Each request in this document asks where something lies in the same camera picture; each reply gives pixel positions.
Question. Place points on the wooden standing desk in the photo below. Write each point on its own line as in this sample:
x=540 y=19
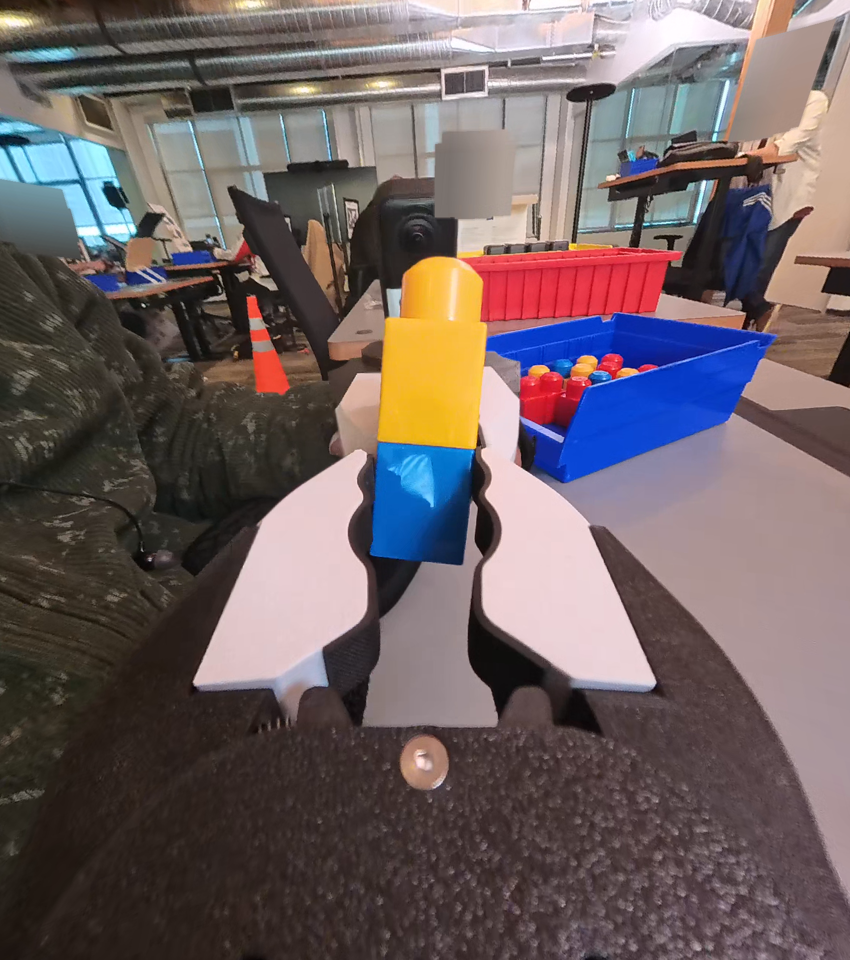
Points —
x=695 y=169

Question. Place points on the red plastic bin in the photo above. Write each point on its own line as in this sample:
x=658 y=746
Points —
x=567 y=289

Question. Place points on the black tilted panel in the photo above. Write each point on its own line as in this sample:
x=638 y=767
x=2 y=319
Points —
x=282 y=262

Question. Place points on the yellow plastic bin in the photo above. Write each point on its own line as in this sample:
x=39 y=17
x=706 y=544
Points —
x=590 y=245

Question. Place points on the person in green sweater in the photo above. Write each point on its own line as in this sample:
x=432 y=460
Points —
x=34 y=562

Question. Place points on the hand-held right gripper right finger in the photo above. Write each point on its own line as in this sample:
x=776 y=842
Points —
x=560 y=600

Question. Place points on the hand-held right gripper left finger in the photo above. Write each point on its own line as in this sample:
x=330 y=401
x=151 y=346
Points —
x=290 y=600

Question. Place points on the black office chair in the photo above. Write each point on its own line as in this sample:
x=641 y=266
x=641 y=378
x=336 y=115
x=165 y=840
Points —
x=684 y=262

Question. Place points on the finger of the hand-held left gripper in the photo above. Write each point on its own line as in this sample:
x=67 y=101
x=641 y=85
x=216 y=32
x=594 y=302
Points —
x=361 y=412
x=501 y=420

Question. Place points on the blue plastic bin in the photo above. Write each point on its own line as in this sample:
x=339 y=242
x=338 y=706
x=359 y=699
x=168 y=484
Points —
x=657 y=427

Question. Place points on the grey table with wooden edge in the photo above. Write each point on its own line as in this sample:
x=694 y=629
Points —
x=695 y=315

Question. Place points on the blue mega block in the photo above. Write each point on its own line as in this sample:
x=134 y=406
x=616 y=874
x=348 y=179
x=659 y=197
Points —
x=417 y=510

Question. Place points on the group of mega blocks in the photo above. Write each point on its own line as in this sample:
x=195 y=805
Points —
x=552 y=397

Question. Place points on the black floor lamp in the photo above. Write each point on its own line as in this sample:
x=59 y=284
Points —
x=591 y=91

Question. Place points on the blue jacket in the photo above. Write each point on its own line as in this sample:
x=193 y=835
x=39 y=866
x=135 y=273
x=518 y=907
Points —
x=747 y=240

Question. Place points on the orange traffic cone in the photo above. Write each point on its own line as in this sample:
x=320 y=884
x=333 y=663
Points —
x=267 y=367

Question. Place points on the yellow mega block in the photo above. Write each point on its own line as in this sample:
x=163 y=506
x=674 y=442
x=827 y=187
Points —
x=432 y=375

